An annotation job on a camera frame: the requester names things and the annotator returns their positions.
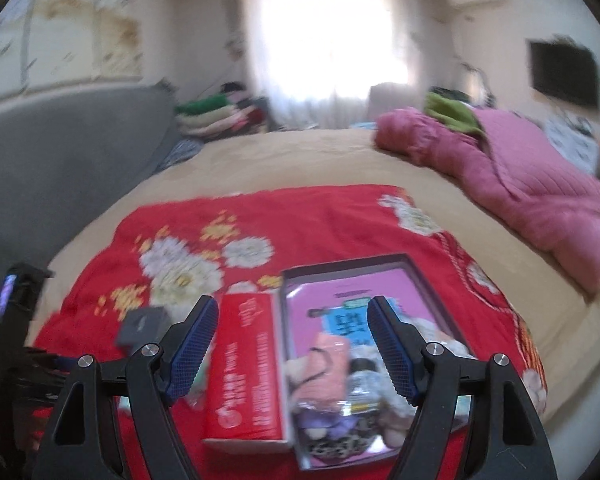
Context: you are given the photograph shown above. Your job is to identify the leopard print hair bow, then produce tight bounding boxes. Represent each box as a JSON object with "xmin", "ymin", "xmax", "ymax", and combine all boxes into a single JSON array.
[{"xmin": 305, "ymin": 417, "xmax": 378, "ymax": 463}]

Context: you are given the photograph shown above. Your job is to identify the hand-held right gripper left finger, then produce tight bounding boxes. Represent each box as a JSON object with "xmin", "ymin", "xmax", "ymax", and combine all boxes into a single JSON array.
[{"xmin": 32, "ymin": 295, "xmax": 221, "ymax": 480}]

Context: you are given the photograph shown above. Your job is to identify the wall poster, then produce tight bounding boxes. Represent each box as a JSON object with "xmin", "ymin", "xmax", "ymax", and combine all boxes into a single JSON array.
[{"xmin": 0, "ymin": 0, "xmax": 146, "ymax": 96}]

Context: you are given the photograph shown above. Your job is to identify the green cloth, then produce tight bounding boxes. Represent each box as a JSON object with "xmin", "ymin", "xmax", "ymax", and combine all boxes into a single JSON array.
[{"xmin": 425, "ymin": 91, "xmax": 483, "ymax": 136}]

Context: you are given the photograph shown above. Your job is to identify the grey cardboard box tray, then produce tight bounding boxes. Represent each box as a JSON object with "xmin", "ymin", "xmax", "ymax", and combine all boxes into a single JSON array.
[{"xmin": 280, "ymin": 254, "xmax": 473, "ymax": 471}]

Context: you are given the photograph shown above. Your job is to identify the red tissue pack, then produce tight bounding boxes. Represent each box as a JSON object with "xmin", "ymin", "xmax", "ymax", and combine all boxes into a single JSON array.
[{"xmin": 202, "ymin": 292, "xmax": 293, "ymax": 453}]

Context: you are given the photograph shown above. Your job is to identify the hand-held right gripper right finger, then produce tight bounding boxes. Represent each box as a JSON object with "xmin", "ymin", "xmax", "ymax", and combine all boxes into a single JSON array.
[{"xmin": 366, "ymin": 295, "xmax": 551, "ymax": 480}]

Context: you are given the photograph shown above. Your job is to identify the stack of folded clothes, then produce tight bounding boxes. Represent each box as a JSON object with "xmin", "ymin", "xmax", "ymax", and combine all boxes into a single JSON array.
[{"xmin": 175, "ymin": 85, "xmax": 271, "ymax": 136}]

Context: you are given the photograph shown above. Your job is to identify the dark grey small box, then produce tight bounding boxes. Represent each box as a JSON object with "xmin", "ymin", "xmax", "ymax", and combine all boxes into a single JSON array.
[{"xmin": 116, "ymin": 307, "xmax": 173, "ymax": 356}]

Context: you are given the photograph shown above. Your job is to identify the black wall television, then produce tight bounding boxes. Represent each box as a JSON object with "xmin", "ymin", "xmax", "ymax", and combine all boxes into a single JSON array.
[{"xmin": 527, "ymin": 37, "xmax": 600, "ymax": 111}]

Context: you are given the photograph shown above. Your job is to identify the grey quilted headboard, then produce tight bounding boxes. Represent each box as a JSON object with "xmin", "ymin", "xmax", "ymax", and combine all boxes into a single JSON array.
[{"xmin": 0, "ymin": 80, "xmax": 181, "ymax": 351}]

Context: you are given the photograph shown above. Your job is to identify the red floral blanket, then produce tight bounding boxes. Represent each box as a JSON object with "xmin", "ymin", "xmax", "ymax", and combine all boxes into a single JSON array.
[{"xmin": 32, "ymin": 185, "xmax": 548, "ymax": 480}]

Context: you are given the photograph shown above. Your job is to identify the white dresser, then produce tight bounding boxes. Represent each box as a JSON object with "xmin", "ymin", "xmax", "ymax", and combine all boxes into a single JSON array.
[{"xmin": 545, "ymin": 115, "xmax": 600, "ymax": 176}]

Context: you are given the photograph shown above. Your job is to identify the grey upholstered chair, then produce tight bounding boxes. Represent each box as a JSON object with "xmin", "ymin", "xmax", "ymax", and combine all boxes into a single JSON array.
[{"xmin": 369, "ymin": 82, "xmax": 412, "ymax": 126}]

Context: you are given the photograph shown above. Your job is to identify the pink soft pouch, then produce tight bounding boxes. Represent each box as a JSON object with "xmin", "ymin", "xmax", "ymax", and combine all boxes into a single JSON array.
[{"xmin": 297, "ymin": 331, "xmax": 353, "ymax": 408}]

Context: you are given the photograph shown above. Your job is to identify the white plush toy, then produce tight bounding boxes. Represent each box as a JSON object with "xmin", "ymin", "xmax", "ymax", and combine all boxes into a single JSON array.
[{"xmin": 284, "ymin": 357, "xmax": 312, "ymax": 403}]

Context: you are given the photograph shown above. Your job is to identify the purple bow plush toy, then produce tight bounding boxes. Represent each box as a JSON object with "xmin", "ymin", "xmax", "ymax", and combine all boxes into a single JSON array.
[{"xmin": 300, "ymin": 405, "xmax": 353, "ymax": 441}]

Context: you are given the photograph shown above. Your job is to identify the blue patterned pillow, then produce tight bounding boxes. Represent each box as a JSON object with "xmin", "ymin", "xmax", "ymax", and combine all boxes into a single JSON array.
[{"xmin": 162, "ymin": 137, "xmax": 203, "ymax": 168}]

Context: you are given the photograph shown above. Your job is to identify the pink quilt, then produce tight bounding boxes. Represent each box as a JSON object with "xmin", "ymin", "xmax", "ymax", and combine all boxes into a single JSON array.
[{"xmin": 375, "ymin": 107, "xmax": 600, "ymax": 296}]

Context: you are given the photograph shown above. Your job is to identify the white curtain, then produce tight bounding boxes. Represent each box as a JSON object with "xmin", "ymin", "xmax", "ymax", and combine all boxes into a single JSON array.
[{"xmin": 235, "ymin": 0, "xmax": 431, "ymax": 131}]

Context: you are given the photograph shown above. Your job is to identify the pink picture book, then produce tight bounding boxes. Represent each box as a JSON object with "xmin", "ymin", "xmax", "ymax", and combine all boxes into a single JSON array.
[{"xmin": 287, "ymin": 267, "xmax": 431, "ymax": 361}]

